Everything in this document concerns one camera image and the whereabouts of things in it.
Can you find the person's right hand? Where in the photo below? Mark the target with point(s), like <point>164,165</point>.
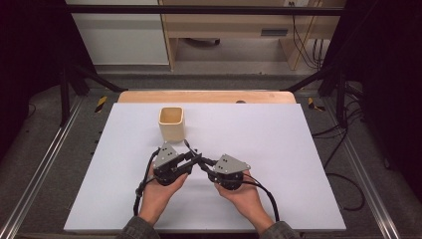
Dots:
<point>244,199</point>

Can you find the black metal stand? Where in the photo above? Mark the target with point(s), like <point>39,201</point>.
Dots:
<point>64,96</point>
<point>340,96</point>

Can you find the aluminium floor rail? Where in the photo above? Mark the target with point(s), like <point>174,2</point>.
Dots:
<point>361,166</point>
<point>40,166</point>

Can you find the white cabinet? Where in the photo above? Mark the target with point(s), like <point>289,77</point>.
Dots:
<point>119,36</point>

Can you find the light wooden desk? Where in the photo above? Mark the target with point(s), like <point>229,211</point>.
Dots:
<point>232,26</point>

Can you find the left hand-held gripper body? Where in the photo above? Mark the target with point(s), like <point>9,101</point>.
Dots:
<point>166,156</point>

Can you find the white table board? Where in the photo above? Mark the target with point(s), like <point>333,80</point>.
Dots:
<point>282,159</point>

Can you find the black horizontal bar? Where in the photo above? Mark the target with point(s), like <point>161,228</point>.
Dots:
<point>205,10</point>

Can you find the black curtain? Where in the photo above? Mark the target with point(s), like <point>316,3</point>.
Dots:
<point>30,59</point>
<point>388,83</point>

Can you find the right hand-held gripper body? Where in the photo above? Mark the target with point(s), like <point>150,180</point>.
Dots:
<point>230,166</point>

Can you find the yellow black tape strip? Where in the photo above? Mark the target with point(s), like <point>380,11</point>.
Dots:
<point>101,104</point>
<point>313,103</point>

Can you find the wooden table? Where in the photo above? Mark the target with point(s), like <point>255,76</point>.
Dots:
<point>199,97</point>

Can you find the beige square cup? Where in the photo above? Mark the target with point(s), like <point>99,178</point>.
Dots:
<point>172,129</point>

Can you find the person's left hand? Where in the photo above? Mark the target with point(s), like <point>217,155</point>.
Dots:
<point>159,195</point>

